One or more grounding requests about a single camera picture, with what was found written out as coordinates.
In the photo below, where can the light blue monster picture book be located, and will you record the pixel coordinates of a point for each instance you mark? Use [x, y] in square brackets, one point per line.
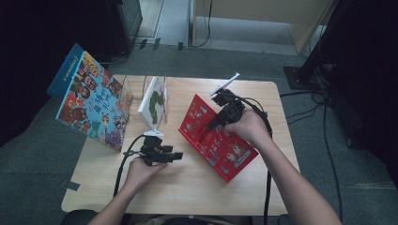
[94, 106]

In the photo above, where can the dark curtain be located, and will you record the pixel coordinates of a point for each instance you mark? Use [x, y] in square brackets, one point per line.
[25, 62]
[369, 78]

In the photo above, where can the black stand base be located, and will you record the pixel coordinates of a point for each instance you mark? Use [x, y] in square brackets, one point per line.
[300, 78]

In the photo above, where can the white caterpillar picture book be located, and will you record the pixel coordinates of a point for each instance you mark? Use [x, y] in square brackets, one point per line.
[151, 106]

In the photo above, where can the clear acrylic book rack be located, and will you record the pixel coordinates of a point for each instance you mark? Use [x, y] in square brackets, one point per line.
[130, 90]

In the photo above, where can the dark blue picture book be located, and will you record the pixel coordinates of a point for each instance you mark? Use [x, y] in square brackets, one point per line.
[64, 78]

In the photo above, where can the person's clothing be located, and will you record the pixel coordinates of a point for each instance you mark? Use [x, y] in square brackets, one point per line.
[187, 220]

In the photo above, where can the red picture book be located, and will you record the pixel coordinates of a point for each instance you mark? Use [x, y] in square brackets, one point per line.
[219, 150]

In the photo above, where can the light wooden cabinet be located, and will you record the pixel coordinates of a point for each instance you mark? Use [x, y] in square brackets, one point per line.
[250, 9]

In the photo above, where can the person's right hand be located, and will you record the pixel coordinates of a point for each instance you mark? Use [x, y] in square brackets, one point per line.
[252, 128]

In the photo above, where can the person's left hand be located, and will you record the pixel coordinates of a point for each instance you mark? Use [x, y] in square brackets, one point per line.
[140, 175]

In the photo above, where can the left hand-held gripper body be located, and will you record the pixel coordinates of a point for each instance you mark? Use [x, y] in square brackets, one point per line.
[153, 150]

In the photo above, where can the dark cabinet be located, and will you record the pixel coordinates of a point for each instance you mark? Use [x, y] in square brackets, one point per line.
[125, 22]

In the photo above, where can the black tape strip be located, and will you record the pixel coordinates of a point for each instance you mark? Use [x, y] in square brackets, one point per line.
[143, 43]
[156, 43]
[72, 186]
[180, 46]

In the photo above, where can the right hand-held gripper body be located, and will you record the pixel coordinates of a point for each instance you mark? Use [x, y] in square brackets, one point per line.
[231, 108]

